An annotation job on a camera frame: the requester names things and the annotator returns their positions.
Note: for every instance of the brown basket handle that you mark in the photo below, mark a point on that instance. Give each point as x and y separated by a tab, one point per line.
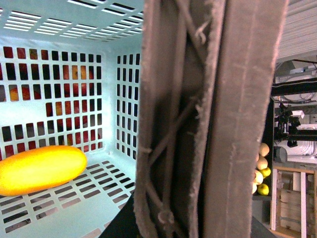
207	70

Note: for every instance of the light blue plastic basket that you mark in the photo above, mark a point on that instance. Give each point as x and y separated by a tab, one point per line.
70	73

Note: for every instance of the yellow mango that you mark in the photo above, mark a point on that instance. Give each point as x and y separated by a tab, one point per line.
40	169

